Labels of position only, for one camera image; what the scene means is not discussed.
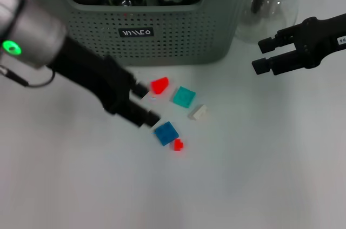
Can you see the grey-green perforated storage bin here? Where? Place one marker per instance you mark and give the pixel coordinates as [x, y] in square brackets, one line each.
[175, 37]

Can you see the teal square toy plate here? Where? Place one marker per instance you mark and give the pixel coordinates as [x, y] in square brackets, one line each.
[184, 97]

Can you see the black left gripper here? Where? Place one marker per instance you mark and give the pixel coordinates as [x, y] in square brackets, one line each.
[92, 77]

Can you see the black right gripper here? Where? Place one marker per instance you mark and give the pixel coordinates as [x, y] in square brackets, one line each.
[321, 40]

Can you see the white toy brick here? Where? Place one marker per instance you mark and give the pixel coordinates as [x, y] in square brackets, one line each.
[198, 112]

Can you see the small red brick with stud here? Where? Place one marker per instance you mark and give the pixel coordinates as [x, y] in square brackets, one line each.
[177, 145]

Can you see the orange-red wedge toy block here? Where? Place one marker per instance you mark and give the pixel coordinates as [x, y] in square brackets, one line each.
[159, 85]

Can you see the blue square toy brick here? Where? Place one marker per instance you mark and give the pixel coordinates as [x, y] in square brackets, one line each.
[167, 133]

